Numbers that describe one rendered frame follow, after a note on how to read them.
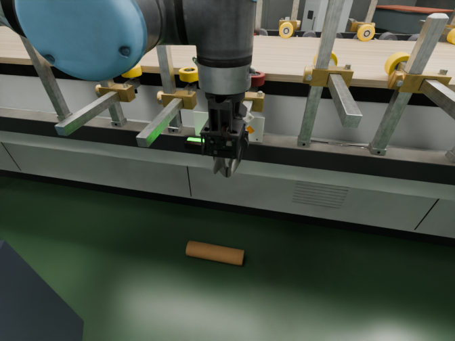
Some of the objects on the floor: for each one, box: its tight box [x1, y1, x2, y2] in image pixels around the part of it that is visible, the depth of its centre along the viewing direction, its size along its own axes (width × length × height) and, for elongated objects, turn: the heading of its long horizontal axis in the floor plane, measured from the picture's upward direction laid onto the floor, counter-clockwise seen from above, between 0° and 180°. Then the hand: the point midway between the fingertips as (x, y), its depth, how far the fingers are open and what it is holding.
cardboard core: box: [186, 240, 244, 266], centre depth 127 cm, size 30×8×8 cm, turn 78°
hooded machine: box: [301, 0, 353, 32], centre depth 478 cm, size 75×62×140 cm
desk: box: [371, 5, 454, 35], centre depth 518 cm, size 70×137×74 cm, turn 19°
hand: (227, 170), depth 56 cm, fingers closed
